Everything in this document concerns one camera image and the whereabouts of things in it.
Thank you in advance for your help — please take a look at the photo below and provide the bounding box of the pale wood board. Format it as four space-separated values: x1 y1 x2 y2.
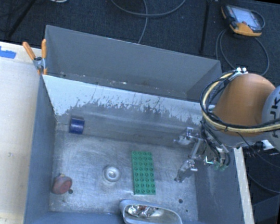
0 56 49 219

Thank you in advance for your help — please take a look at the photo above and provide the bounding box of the red-brown round disc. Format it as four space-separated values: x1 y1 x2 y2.
50 172 74 197

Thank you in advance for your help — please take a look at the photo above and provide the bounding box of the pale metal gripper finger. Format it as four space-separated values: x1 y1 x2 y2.
173 125 201 148
174 157 200 186

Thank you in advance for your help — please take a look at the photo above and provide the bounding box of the grey metal bin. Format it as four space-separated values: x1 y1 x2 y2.
14 24 276 224

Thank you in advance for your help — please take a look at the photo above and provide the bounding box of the crumpled silver foil wrapper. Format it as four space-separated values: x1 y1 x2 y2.
123 202 165 221

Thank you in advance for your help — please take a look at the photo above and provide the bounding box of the black cylinder on white bracket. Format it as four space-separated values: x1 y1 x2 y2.
251 138 277 157

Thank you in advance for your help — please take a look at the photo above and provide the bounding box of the dark green flat block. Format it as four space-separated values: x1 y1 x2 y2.
125 149 163 199

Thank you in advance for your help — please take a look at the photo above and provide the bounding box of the grey oval dish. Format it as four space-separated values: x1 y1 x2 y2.
116 197 187 224

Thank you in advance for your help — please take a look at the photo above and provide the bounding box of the clear glass dome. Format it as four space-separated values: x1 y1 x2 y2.
101 164 123 185

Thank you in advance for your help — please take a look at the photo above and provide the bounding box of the blue cylinder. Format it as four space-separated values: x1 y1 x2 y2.
68 115 86 135

